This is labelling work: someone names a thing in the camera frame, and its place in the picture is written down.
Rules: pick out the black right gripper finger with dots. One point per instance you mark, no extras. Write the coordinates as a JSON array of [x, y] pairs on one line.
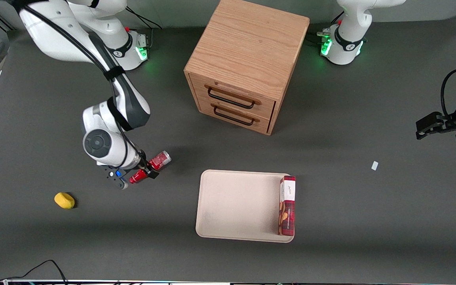
[[152, 173], [145, 159]]

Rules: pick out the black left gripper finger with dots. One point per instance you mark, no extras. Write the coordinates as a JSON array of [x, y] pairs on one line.
[[425, 133], [430, 119]]

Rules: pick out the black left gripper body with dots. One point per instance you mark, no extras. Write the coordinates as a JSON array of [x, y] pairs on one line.
[[451, 122]]

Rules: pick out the red coke bottle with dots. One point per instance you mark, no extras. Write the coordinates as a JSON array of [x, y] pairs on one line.
[[162, 160]]

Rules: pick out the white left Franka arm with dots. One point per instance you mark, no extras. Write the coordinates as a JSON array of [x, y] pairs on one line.
[[348, 35]]

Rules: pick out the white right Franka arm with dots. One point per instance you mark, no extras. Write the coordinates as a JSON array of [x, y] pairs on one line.
[[57, 37]]

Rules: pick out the beige plastic tray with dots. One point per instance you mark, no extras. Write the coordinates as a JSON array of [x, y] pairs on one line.
[[236, 206]]

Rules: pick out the yellow lemon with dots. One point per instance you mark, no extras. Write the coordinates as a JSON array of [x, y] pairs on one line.
[[64, 200]]

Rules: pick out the small white paper scrap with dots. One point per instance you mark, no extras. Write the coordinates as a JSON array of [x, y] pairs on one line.
[[375, 165]]

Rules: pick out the wooden drawer front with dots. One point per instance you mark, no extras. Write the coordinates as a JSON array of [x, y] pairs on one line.
[[267, 109], [263, 124]]

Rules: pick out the red cookie box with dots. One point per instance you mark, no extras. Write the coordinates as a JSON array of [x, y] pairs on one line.
[[287, 213]]

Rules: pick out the wooden drawer cabinet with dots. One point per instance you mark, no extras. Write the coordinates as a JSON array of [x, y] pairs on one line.
[[247, 39]]

